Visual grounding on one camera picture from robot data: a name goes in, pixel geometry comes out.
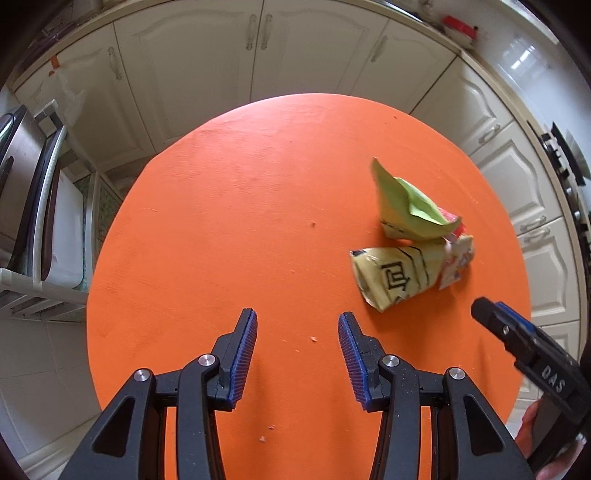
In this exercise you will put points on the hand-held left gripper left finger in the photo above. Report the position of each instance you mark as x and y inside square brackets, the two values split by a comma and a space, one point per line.
[242, 360]

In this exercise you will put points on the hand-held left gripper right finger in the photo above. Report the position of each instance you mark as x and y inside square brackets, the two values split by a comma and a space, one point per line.
[353, 360]

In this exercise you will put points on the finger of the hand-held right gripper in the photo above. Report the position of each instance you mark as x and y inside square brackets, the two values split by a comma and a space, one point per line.
[519, 319]
[494, 321]

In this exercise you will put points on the green snack wrapper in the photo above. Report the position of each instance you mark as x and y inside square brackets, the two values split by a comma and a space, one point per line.
[406, 203]

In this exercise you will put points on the person's right hand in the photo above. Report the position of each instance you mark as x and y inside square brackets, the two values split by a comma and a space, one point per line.
[524, 429]

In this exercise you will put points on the orange round table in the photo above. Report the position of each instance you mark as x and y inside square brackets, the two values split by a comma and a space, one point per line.
[231, 230]

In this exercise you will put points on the steel wok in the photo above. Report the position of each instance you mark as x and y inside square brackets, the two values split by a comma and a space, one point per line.
[579, 157]

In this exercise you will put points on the black gas stove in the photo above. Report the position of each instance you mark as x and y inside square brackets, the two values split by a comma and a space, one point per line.
[556, 147]

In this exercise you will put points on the white metal storage rack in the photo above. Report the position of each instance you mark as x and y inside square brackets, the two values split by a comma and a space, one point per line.
[44, 295]

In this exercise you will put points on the stacked white bowls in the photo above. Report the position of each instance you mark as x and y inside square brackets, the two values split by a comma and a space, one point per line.
[464, 42]

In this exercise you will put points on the cream base kitchen cabinets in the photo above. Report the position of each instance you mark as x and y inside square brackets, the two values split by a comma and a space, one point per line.
[194, 69]

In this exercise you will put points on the red lidded container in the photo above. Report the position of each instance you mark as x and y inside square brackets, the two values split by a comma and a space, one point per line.
[459, 25]

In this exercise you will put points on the dark steel rice cooker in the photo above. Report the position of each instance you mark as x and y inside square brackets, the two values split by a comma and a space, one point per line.
[18, 161]

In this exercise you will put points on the orange tape strip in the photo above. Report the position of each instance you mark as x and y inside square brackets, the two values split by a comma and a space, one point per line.
[55, 64]

